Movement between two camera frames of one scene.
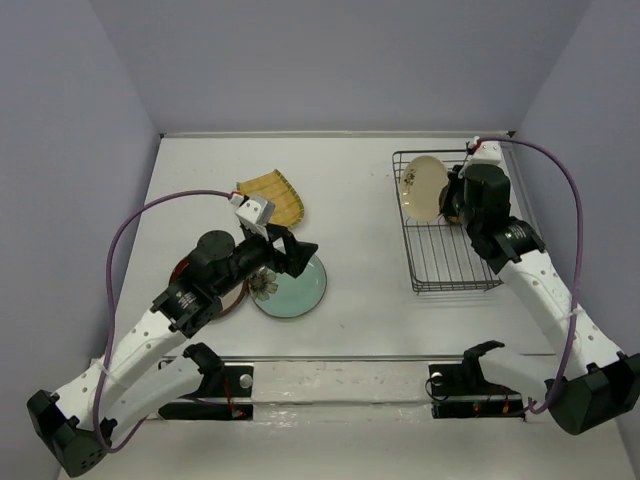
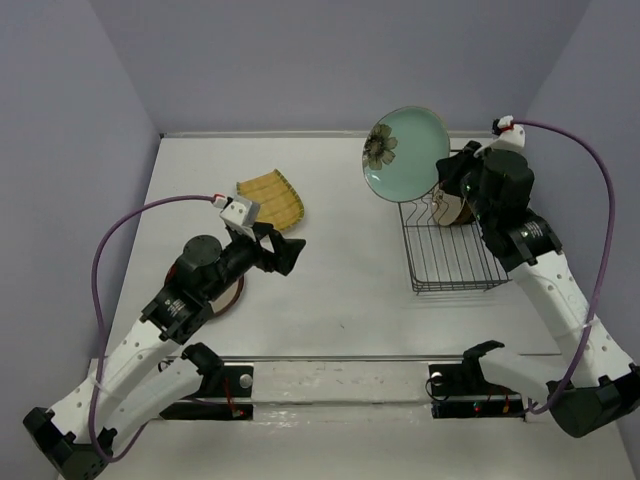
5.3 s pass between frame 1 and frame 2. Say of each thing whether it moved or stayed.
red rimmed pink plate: stayed
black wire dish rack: stayed
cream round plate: moved
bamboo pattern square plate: stayed
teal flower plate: moved
